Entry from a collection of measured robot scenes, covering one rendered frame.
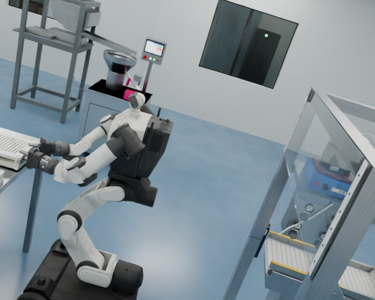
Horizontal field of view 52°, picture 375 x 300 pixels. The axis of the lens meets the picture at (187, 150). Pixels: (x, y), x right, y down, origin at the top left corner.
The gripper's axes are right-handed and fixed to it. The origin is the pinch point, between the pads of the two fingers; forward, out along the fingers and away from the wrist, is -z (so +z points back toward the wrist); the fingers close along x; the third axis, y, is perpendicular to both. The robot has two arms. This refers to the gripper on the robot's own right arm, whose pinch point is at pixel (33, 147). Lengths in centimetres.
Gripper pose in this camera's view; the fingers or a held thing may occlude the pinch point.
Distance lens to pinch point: 233.4
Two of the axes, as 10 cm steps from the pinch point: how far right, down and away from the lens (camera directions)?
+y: -4.5, -4.7, 7.6
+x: -3.0, 8.8, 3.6
